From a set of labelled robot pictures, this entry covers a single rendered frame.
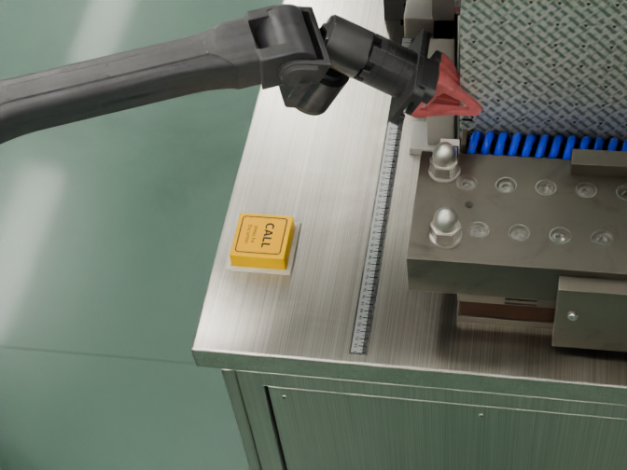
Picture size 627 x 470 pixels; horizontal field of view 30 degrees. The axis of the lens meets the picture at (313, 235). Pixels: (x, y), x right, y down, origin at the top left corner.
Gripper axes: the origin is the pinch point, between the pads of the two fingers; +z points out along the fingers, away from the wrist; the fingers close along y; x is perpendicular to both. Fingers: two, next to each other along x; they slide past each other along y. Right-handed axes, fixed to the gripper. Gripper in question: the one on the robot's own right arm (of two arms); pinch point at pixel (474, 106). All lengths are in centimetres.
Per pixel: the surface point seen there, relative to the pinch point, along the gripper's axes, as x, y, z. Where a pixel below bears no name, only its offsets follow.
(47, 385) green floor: -137, -18, -23
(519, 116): 1.8, 0.3, 5.0
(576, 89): 9.0, 0.2, 7.8
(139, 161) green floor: -135, -81, -20
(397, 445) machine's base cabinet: -34.9, 25.6, 11.8
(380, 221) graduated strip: -20.0, 4.7, -1.3
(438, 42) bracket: -0.2, -7.8, -5.6
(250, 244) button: -25.6, 11.6, -15.6
